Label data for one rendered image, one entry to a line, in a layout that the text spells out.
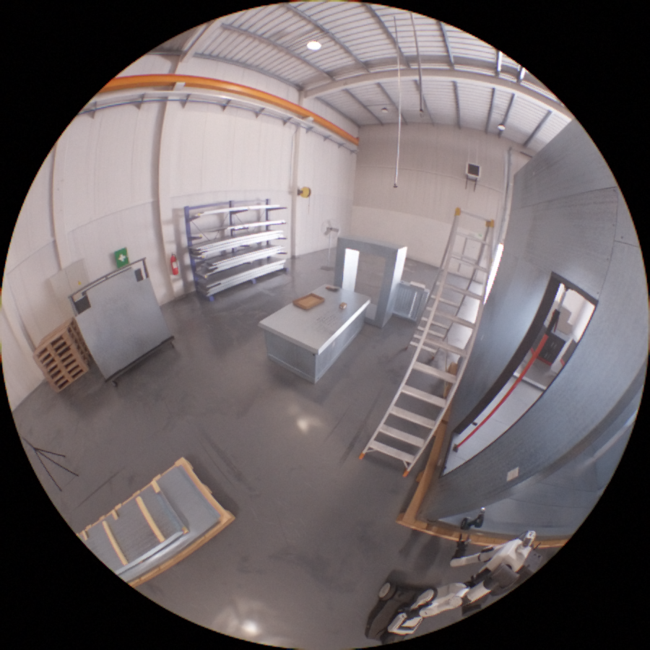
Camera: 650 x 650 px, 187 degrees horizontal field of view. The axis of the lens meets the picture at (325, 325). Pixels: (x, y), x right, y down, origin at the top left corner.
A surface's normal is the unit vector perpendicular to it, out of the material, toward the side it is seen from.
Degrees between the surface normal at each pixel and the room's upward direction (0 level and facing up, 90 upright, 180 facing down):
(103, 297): 78
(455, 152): 90
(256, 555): 0
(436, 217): 90
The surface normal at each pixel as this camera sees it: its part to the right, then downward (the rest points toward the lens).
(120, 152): 0.82, 0.36
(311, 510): 0.06, -0.83
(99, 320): 0.84, 0.15
